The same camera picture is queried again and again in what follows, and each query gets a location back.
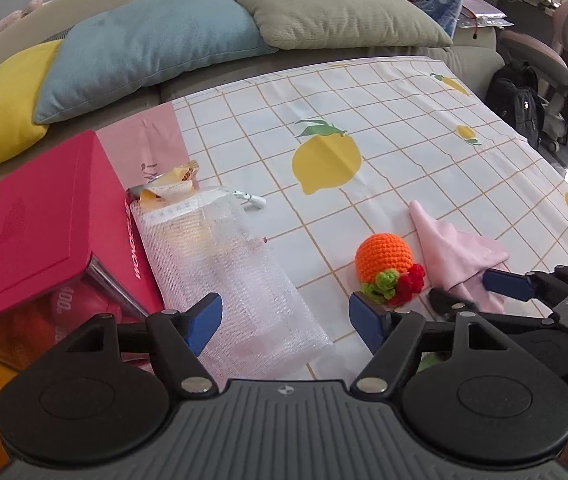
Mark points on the black backpack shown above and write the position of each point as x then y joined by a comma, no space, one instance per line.
516,105

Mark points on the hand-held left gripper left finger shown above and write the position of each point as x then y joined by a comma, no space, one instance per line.
204,320

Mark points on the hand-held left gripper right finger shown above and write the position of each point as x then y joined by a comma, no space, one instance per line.
368,322

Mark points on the red box with clear base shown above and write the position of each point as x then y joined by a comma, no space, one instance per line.
39,220

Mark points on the pink cloth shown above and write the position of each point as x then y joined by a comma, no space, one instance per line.
453,250

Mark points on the yellow snack wrapper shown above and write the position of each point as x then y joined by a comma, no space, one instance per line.
169,182

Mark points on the white foam mesh bag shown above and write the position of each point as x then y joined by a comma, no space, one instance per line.
234,285

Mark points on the grey-green pillow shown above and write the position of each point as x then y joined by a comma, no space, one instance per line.
334,10

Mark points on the light blue pillow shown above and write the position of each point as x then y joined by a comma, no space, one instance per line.
149,45

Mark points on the lemon print checked tablecloth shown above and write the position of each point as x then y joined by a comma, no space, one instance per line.
388,170

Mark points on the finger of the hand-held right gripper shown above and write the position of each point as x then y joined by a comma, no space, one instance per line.
506,284
451,302

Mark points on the pink desk chair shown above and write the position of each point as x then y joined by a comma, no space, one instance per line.
548,50

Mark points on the small white clip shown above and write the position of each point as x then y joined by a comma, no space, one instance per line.
251,200

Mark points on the orange crocheted fruit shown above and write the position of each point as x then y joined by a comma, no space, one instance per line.
383,257

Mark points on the pink plastic folder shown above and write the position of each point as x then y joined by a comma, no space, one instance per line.
483,12

